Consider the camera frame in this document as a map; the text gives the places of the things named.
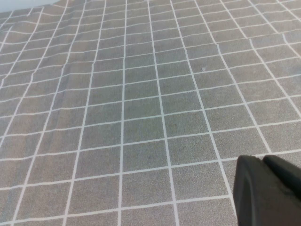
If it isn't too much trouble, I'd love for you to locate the grey white-checked tablecloth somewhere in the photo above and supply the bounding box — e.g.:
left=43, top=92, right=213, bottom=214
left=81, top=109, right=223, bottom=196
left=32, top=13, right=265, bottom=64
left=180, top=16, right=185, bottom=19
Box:
left=0, top=0, right=301, bottom=226

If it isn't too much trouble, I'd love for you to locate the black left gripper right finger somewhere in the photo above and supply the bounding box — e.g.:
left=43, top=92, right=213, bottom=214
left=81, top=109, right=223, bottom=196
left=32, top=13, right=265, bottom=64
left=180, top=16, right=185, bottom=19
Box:
left=262, top=154, right=301, bottom=200

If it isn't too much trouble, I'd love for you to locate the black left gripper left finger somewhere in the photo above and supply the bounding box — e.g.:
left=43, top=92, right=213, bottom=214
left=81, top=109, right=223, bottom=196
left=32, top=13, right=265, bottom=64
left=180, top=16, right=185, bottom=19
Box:
left=232, top=155, right=301, bottom=226

